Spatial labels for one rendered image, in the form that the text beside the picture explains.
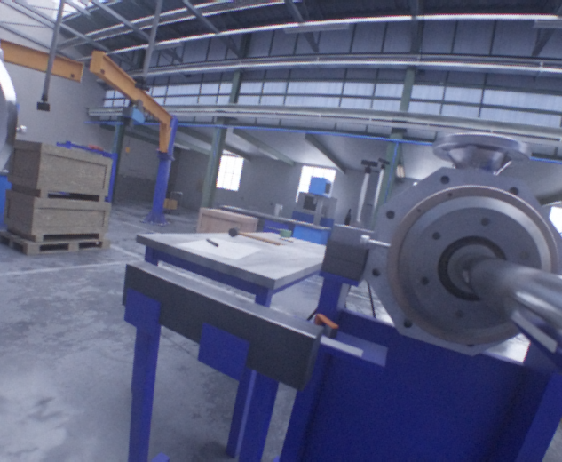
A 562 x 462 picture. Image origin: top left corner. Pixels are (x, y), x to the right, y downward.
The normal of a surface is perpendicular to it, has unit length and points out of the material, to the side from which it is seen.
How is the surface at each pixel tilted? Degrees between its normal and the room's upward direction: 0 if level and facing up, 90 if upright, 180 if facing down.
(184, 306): 90
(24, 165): 90
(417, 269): 90
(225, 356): 90
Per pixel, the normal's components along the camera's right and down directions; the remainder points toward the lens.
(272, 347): -0.41, 0.04
